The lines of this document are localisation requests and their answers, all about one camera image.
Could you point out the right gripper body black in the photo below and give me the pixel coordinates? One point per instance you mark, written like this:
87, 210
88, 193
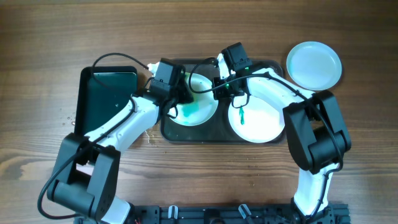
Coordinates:
222, 92

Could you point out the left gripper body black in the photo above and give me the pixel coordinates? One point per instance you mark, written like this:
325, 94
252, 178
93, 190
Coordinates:
184, 94

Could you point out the white plate top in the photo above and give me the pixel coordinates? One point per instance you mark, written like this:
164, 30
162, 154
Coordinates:
201, 109

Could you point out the white plate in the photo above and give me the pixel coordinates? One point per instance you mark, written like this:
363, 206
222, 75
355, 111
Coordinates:
201, 109
257, 122
314, 66

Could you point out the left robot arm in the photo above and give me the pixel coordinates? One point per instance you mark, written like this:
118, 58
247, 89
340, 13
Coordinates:
85, 174

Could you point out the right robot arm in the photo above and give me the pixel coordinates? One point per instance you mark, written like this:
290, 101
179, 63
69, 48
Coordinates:
316, 133

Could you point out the dark brown serving tray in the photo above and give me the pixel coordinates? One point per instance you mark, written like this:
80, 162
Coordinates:
216, 130

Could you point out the black water tray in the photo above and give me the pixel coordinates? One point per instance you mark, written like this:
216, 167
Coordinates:
98, 101

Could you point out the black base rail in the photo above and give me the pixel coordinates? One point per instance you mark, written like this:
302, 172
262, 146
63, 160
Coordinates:
268, 214

